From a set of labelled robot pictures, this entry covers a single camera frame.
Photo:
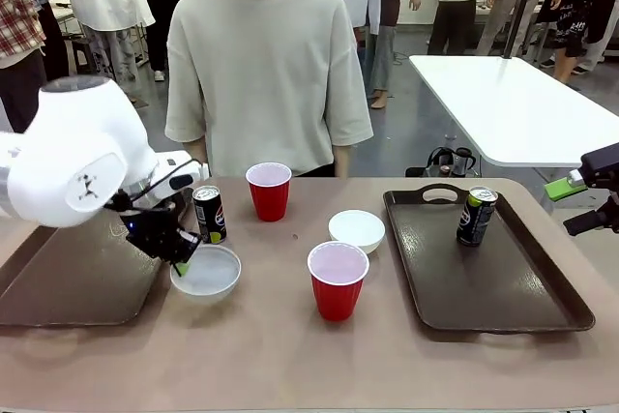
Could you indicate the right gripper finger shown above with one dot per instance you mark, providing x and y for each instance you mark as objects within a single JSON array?
[
  {"x": 592, "y": 222},
  {"x": 563, "y": 187}
]

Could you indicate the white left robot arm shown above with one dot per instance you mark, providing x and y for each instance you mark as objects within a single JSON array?
[{"x": 72, "y": 142}]

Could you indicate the red plastic cup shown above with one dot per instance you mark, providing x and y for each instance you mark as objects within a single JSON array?
[
  {"x": 337, "y": 287},
  {"x": 269, "y": 193}
]

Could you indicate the black soda can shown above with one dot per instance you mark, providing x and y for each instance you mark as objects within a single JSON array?
[
  {"x": 212, "y": 212},
  {"x": 476, "y": 219}
]

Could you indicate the grey stool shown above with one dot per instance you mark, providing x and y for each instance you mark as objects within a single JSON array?
[{"x": 84, "y": 52}]

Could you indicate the person's left forearm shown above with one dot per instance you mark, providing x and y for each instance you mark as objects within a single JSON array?
[{"x": 341, "y": 160}]

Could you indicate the bystander in pale long top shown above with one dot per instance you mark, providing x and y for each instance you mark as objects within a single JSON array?
[{"x": 372, "y": 7}]

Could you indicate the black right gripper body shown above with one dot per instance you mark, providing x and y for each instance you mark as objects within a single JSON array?
[{"x": 602, "y": 164}]

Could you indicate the white folding table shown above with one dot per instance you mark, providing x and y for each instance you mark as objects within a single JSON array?
[{"x": 512, "y": 108}]

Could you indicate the bystander in black clothes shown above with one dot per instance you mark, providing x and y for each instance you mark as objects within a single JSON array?
[{"x": 162, "y": 2}]

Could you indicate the bystander in plaid shirt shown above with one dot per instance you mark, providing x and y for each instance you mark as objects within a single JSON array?
[{"x": 17, "y": 36}]

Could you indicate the white plastic bowl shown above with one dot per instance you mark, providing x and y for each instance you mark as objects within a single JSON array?
[
  {"x": 210, "y": 273},
  {"x": 357, "y": 230}
]

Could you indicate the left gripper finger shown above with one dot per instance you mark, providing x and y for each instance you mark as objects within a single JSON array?
[
  {"x": 182, "y": 269},
  {"x": 192, "y": 241}
]

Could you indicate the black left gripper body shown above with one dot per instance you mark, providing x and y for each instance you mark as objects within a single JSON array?
[{"x": 155, "y": 234}]

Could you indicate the dark brown serving tray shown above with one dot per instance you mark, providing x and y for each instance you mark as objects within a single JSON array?
[
  {"x": 483, "y": 277},
  {"x": 82, "y": 277}
]

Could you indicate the person's right forearm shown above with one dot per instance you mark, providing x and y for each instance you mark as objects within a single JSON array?
[{"x": 197, "y": 153}]

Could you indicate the person in beige t-shirt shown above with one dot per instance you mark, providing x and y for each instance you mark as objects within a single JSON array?
[{"x": 266, "y": 69}]

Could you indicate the bystander in black shorts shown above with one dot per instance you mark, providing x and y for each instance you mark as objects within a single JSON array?
[{"x": 580, "y": 7}]

